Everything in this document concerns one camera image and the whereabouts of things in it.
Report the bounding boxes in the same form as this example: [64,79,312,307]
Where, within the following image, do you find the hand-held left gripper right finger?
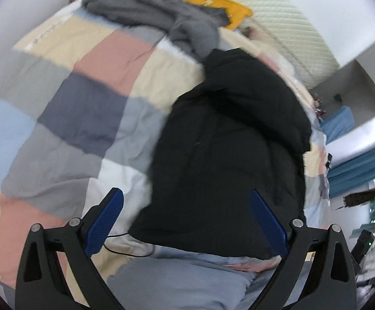
[250,189,358,310]

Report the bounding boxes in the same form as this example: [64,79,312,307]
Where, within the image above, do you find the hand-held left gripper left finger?
[14,187,125,310]

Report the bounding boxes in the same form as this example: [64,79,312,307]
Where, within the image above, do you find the black puffer jacket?
[127,48,312,261]

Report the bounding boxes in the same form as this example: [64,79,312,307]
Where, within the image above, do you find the blue curtain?
[326,144,375,199]

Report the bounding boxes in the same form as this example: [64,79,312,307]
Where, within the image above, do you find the brown patterned hanging cloth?
[343,160,375,208]

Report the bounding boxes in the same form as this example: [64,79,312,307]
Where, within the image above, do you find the pastel checked quilt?
[0,0,332,310]

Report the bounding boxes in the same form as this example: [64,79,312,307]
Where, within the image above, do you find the blue covered chair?
[320,106,355,144]

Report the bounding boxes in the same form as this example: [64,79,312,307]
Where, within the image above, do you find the row of small bottles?
[313,98,326,117]

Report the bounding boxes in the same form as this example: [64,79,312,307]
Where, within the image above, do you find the pink pillow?
[239,26,274,50]

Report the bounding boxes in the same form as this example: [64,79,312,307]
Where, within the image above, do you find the cream quilted headboard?
[187,0,341,89]

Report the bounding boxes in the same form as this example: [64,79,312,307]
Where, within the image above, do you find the grey fleece garment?
[81,0,230,61]

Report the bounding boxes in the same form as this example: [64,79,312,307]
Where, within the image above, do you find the thin black cable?
[105,231,156,258]

